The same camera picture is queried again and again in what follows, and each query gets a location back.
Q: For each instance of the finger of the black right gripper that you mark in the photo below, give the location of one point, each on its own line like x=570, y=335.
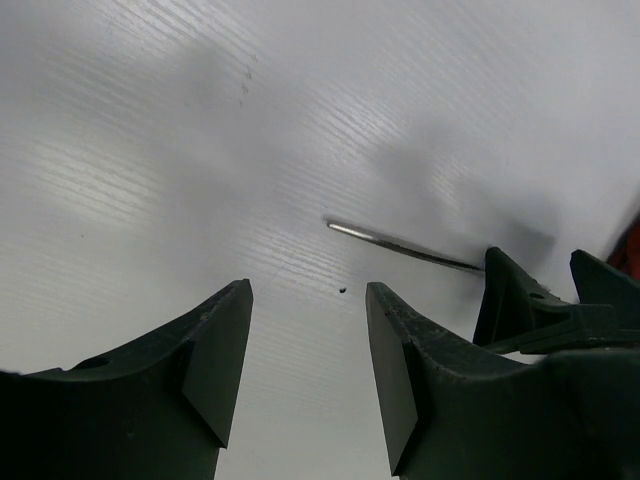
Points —
x=518, y=315
x=598, y=283

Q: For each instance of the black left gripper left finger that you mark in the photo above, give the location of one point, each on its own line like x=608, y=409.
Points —
x=158, y=407

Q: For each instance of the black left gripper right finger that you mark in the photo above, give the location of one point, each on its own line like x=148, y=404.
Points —
x=453, y=410

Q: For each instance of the dark red cloth napkin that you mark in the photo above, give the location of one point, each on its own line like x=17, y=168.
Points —
x=625, y=253

